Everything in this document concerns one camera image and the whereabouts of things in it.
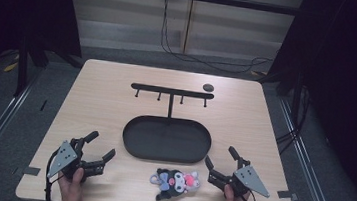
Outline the long black wall cable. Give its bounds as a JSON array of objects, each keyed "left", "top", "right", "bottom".
[{"left": 155, "top": 0, "right": 281, "bottom": 78}]

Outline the black and pink plush keychain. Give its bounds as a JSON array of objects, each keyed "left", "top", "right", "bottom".
[{"left": 147, "top": 166, "right": 202, "bottom": 201}]

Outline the black hook rack with tray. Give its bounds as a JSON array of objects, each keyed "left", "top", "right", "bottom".
[{"left": 119, "top": 81, "right": 218, "bottom": 167}]

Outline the person's left hand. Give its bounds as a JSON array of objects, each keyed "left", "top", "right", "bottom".
[{"left": 54, "top": 165, "right": 89, "bottom": 201}]

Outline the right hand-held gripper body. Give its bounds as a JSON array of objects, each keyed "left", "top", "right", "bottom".
[{"left": 206, "top": 153, "right": 275, "bottom": 201}]

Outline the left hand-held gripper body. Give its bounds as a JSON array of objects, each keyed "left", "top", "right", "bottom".
[{"left": 46, "top": 133, "right": 110, "bottom": 185}]

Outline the left hand-held gripper cable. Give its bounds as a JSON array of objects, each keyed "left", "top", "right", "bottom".
[{"left": 42, "top": 152, "right": 61, "bottom": 201}]

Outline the dark curtain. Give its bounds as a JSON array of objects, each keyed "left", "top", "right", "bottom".
[
  {"left": 251, "top": 0, "right": 357, "bottom": 201},
  {"left": 0, "top": 0, "right": 88, "bottom": 119}
]

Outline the yellow floor tape piece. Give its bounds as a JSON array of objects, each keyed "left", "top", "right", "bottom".
[
  {"left": 249, "top": 69, "right": 268, "bottom": 79},
  {"left": 3, "top": 59, "right": 20, "bottom": 75}
]

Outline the black floor cable bundle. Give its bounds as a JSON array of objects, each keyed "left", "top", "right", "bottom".
[{"left": 274, "top": 83, "right": 314, "bottom": 158}]

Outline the black metal stand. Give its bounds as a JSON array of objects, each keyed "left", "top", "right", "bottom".
[{"left": 12, "top": 31, "right": 54, "bottom": 101}]

